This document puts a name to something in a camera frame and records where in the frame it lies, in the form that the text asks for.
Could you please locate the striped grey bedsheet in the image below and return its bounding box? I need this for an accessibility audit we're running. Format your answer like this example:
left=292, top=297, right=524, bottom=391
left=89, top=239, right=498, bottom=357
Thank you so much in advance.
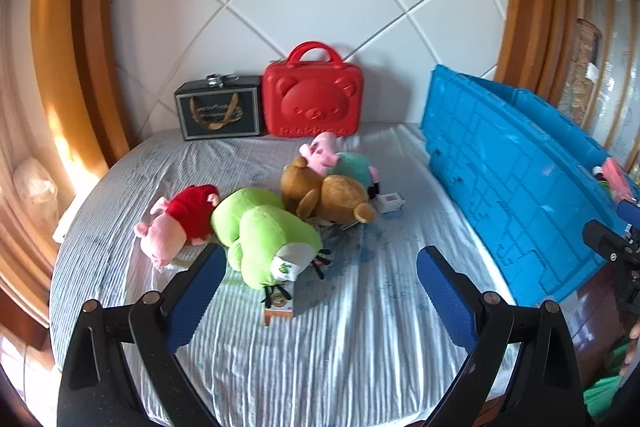
left=49, top=122, right=521, bottom=427

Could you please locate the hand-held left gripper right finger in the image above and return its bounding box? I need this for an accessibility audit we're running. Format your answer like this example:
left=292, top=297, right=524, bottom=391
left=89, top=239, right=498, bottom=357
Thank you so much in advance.
left=416, top=246, right=586, bottom=427

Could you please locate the person's right hand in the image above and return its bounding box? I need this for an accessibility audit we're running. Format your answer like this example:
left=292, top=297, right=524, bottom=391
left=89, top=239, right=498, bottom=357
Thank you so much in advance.
left=619, top=322, right=640, bottom=379

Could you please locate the small white box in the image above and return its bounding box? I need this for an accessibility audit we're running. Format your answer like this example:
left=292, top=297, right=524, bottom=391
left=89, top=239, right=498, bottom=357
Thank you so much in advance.
left=375, top=192, right=405, bottom=215

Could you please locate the patterned curtain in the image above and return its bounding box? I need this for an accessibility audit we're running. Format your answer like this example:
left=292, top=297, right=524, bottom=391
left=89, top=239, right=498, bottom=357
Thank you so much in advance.
left=560, top=0, right=640, bottom=158

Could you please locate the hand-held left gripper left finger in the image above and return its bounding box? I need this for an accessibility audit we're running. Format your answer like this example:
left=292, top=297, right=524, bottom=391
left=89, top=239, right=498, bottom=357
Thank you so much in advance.
left=56, top=243, right=228, bottom=427

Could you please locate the wooden bed frame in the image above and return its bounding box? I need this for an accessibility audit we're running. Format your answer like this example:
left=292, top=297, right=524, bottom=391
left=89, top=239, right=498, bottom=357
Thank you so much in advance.
left=565, top=267, right=626, bottom=358

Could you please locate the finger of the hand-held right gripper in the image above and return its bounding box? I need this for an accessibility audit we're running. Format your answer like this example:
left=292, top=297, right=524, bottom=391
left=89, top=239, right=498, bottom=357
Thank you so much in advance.
left=616, top=199, right=640, bottom=224
left=582, top=219, right=640, bottom=262

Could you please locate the blue plastic crate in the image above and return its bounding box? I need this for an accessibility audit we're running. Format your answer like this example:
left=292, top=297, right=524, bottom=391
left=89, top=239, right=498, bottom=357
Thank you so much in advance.
left=419, top=64, right=640, bottom=305

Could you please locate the small orange box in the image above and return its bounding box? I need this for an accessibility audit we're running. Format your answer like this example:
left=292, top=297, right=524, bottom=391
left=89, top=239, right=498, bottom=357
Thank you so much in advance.
left=261, top=279, right=296, bottom=328

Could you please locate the pink pig plush red shirt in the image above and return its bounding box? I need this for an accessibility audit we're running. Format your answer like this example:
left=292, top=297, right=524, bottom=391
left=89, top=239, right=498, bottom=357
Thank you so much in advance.
left=134, top=185, right=221, bottom=272

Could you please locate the red bear-face suitcase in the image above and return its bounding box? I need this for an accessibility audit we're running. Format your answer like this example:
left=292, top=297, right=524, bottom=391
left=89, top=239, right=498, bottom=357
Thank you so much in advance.
left=262, top=41, right=365, bottom=138

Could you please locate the green clothing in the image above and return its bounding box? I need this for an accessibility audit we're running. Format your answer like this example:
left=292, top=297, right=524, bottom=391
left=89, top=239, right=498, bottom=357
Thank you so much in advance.
left=582, top=342, right=640, bottom=423

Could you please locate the brown bear plush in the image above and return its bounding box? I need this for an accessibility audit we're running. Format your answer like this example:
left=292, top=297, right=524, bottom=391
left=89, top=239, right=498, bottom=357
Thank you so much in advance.
left=280, top=156, right=378, bottom=228

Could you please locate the pink pig plush teal dress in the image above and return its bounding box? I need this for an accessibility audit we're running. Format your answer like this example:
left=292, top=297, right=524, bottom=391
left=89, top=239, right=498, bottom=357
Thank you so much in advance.
left=299, top=132, right=382, bottom=200

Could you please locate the pink toy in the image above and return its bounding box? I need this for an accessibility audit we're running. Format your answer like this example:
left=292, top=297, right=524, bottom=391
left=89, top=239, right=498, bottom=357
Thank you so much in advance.
left=595, top=157, right=632, bottom=202

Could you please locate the green plush toy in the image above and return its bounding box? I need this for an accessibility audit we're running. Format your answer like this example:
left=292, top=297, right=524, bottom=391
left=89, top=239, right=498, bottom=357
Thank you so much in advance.
left=210, top=188, right=332, bottom=292

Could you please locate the dark gift box with handle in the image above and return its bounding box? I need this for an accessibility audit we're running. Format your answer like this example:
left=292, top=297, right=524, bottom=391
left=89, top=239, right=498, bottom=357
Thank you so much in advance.
left=174, top=74, right=264, bottom=142

